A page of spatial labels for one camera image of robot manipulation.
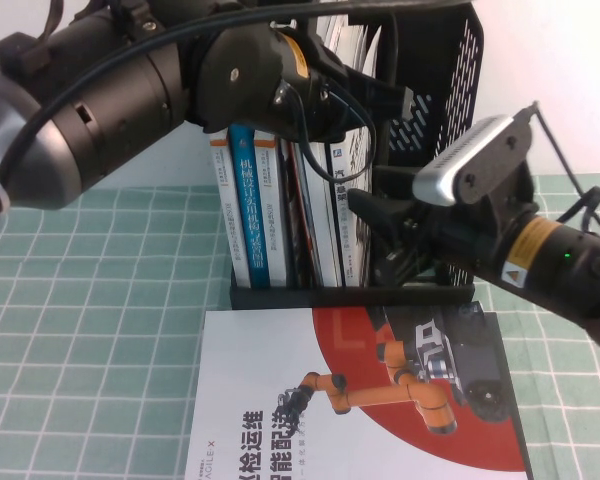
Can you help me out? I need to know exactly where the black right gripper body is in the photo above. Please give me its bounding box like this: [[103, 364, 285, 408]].
[[369, 199, 504, 287]]

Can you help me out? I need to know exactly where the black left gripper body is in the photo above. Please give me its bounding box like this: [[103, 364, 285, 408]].
[[274, 27, 379, 146]]

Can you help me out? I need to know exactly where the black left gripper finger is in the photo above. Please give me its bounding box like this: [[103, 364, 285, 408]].
[[342, 63, 414, 122]]

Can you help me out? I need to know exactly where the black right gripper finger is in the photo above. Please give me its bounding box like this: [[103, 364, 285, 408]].
[[373, 165, 419, 190], [347, 188, 434, 239]]

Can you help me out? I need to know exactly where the white car suspension book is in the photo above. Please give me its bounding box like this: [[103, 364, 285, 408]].
[[329, 127, 375, 289]]

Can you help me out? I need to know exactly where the black plastic book holder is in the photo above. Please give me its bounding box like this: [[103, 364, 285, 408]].
[[229, 0, 486, 310]]

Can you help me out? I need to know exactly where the white book orange band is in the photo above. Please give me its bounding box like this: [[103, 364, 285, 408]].
[[208, 127, 254, 290], [253, 132, 292, 289]]

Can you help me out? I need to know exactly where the blue spine book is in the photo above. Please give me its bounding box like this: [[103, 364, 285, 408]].
[[228, 123, 274, 290]]

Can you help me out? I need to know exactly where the thin printed booklet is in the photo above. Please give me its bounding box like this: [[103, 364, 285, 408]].
[[360, 22, 384, 81]]

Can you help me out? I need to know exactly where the thick white spine magazine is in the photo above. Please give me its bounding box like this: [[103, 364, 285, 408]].
[[309, 14, 345, 289]]

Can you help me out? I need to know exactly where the white cover dark magazine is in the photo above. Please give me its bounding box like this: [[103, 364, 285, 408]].
[[278, 139, 304, 289]]

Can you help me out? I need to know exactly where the white red robot brochure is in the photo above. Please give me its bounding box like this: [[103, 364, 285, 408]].
[[184, 305, 535, 480]]

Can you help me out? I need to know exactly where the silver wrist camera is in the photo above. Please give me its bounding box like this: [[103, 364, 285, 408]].
[[412, 113, 534, 207]]

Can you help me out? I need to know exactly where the black camera bracket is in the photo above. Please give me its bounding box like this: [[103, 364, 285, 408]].
[[454, 119, 539, 244]]

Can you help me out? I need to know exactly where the thin black camera cable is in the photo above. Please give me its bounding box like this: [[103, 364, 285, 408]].
[[529, 101, 600, 239]]

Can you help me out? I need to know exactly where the thick black cable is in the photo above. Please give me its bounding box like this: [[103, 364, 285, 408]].
[[0, 0, 474, 301]]

